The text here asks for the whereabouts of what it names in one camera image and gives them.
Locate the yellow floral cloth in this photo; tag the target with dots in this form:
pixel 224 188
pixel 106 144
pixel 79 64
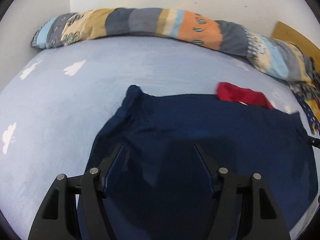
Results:
pixel 311 110

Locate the navy star patterned cloth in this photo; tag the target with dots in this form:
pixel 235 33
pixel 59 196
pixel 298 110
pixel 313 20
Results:
pixel 314 127

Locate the wooden headboard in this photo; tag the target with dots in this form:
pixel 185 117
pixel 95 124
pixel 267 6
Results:
pixel 284 32

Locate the patchwork long pillow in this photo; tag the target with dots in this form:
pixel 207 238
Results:
pixel 280 59

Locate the navy blue work jacket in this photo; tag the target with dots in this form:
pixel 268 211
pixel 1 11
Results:
pixel 160 193

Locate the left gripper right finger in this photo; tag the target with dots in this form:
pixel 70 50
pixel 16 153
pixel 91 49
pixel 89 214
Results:
pixel 245 207

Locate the light blue cloud bedsheet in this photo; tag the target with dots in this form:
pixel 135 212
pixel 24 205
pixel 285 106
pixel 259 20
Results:
pixel 52 111

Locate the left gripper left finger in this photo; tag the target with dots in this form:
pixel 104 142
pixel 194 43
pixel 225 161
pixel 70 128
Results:
pixel 76 203

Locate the grey red patterned cloth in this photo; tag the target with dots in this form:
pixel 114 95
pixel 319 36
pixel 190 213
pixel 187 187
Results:
pixel 307 90

